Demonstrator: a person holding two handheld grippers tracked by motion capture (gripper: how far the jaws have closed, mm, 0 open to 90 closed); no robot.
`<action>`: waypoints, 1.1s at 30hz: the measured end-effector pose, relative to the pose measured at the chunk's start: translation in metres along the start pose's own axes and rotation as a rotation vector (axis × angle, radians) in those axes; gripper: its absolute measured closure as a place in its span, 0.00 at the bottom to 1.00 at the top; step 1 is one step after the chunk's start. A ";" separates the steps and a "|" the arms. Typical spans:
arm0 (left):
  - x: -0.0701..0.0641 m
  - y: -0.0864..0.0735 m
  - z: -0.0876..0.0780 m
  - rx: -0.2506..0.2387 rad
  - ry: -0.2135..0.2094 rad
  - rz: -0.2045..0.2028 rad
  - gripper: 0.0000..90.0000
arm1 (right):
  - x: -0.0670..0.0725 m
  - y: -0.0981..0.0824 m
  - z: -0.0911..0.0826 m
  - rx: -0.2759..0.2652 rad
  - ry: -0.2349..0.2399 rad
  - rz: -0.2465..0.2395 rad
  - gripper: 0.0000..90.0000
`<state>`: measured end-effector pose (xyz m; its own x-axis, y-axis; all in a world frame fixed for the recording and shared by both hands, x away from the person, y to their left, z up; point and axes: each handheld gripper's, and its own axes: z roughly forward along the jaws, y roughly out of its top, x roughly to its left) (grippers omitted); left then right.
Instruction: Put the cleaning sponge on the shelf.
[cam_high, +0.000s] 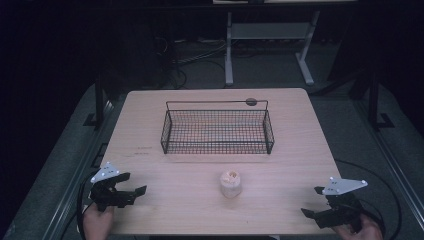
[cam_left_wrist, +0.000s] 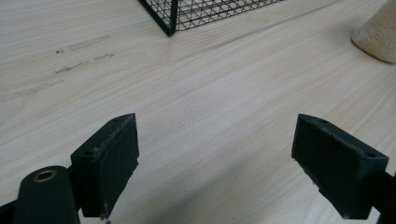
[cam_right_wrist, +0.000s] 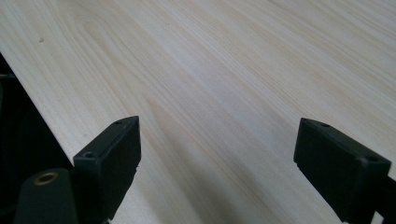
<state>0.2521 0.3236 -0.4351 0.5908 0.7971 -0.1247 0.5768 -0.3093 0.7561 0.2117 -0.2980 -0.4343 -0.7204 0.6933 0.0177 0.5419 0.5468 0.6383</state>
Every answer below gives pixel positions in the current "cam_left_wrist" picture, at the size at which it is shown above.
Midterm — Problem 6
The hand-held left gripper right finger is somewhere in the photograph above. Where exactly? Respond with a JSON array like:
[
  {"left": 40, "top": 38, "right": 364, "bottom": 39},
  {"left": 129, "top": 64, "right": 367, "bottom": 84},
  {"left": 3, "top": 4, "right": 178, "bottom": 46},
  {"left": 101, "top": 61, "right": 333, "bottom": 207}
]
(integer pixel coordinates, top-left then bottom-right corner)
[{"left": 290, "top": 113, "right": 389, "bottom": 220}]

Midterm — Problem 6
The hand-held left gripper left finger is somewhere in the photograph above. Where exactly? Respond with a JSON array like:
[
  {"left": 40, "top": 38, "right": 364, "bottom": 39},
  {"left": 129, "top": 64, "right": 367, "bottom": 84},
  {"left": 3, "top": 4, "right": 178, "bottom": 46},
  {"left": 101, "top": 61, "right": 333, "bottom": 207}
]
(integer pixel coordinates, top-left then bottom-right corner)
[{"left": 70, "top": 112, "right": 140, "bottom": 220}]

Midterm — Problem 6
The beige fuzzy cloth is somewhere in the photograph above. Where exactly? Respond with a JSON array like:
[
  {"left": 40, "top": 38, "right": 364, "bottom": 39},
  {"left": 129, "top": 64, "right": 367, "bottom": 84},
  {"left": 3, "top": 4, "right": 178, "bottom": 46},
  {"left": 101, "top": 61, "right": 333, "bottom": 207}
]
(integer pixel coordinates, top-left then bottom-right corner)
[{"left": 350, "top": 0, "right": 396, "bottom": 65}]

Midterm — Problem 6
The black wire mesh basket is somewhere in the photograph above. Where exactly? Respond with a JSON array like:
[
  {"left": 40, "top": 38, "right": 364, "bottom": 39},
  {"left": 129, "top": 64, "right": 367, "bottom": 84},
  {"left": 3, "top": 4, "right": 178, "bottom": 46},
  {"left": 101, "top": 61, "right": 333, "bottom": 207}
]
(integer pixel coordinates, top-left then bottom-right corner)
[{"left": 137, "top": 0, "right": 284, "bottom": 37}]

